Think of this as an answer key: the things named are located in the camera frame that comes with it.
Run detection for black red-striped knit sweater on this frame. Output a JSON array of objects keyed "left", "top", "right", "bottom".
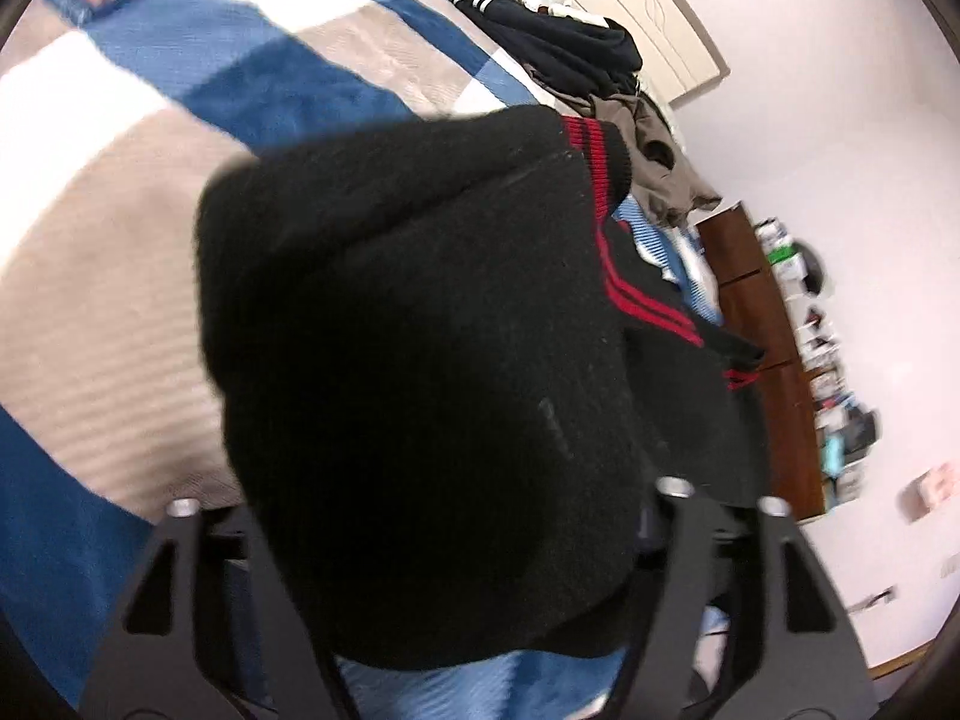
[{"left": 195, "top": 106, "right": 770, "bottom": 670}]

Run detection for clutter on dresser top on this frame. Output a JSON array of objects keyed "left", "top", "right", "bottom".
[{"left": 754, "top": 218, "right": 880, "bottom": 511}]

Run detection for brown wooden dresser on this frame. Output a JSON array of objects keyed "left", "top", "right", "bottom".
[{"left": 697, "top": 205, "right": 825, "bottom": 520}]

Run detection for grey-brown garment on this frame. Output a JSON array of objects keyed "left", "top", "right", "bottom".
[{"left": 590, "top": 93, "right": 722, "bottom": 227}]

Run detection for blue white checked bedspread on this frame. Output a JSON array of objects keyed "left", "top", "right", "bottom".
[{"left": 0, "top": 0, "right": 734, "bottom": 720}]

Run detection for dark navy garment white stripes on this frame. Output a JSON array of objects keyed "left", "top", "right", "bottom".
[{"left": 449, "top": 0, "right": 643, "bottom": 99}]

